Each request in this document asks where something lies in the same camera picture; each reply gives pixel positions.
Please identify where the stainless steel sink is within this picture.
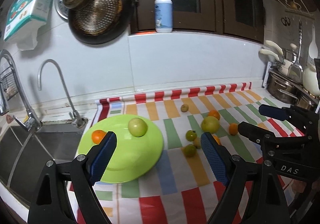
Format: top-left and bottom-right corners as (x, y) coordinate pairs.
(1, 124), (84, 207)

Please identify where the large green apple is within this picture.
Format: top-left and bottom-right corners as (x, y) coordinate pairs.
(128, 117), (148, 137)

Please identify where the small green tomato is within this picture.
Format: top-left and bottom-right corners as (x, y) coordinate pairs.
(185, 130), (197, 142)
(182, 145), (197, 158)

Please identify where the large yellow-green apple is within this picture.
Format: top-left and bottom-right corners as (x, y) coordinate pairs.
(201, 116), (220, 134)

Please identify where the colourful striped tablecloth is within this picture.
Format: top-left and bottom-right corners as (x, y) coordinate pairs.
(67, 81), (306, 224)

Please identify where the slim gooseneck faucet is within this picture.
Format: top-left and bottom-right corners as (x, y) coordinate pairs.
(37, 58), (89, 128)

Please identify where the small orange tangerine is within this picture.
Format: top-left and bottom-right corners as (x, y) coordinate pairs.
(228, 123), (238, 135)

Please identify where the stainless steel pot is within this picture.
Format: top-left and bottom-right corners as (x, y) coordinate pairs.
(267, 71), (299, 104)

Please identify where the large chrome kitchen faucet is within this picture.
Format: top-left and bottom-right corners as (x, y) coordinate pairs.
(0, 49), (43, 132)

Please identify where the black frying pan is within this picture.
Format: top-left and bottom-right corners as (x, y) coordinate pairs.
(68, 0), (134, 45)

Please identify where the person's right hand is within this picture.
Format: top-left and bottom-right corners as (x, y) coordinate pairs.
(285, 179), (319, 205)

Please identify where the small brown-yellow fruit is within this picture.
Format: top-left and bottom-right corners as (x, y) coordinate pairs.
(181, 103), (189, 113)

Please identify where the steel skimmer ladle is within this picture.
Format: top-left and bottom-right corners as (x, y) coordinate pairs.
(288, 20), (303, 83)

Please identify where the wire sink caddy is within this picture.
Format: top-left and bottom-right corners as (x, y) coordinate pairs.
(1, 66), (18, 100)

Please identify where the lime green plate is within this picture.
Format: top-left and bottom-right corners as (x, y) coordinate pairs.
(78, 114), (164, 183)

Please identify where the paper towel pack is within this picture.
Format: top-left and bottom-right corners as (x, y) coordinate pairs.
(4, 0), (53, 51)

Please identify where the cream handled pot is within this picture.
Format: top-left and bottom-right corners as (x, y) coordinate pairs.
(259, 40), (298, 76)

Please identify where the white blue soap bottle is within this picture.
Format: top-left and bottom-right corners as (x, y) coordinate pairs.
(155, 0), (173, 33)

